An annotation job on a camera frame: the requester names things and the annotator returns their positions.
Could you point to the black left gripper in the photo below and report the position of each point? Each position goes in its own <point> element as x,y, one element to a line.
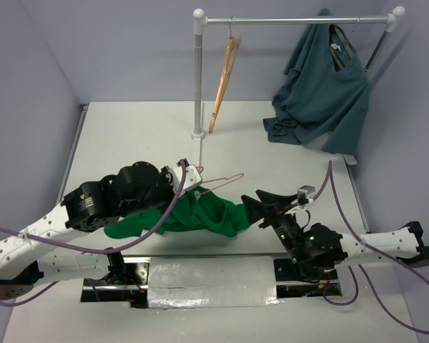
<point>166,179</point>

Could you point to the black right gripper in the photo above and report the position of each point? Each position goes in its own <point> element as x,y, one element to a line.
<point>256,210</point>

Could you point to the pink wire hanger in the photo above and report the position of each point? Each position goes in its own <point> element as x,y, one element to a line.
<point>222,182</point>

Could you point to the green t shirt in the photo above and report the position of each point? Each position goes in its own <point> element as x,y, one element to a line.
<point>197,210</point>

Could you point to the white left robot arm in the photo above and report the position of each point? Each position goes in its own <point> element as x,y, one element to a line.
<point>43,254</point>

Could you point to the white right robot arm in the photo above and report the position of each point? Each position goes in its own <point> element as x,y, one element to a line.
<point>323,248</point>

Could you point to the teal t shirt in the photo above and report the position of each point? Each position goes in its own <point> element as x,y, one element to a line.
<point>314,100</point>

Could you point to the wooden hanger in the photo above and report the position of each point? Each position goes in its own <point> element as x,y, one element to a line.
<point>231,53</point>

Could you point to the dark hanger with teal shirt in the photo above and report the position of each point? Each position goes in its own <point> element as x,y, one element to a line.
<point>343,54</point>

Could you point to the white metal clothes rack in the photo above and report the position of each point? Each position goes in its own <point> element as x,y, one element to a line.
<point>266,47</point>

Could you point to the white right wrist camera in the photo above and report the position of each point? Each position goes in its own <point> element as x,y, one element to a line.
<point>305,196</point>

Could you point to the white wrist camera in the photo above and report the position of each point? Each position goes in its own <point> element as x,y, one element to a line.
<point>305,196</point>
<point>186,177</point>

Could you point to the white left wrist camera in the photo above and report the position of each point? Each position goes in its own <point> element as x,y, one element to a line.
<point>186,177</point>

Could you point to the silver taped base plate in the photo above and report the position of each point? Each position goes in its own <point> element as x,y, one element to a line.
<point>211,282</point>

